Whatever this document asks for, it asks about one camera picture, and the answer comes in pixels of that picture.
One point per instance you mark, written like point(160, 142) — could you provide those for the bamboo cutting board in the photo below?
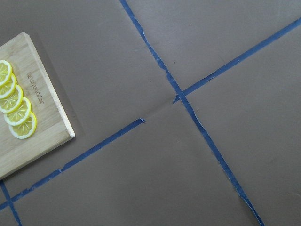
point(53, 126)

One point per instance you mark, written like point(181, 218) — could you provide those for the lemon slice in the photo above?
point(12, 101)
point(25, 129)
point(5, 71)
point(20, 114)
point(7, 88)

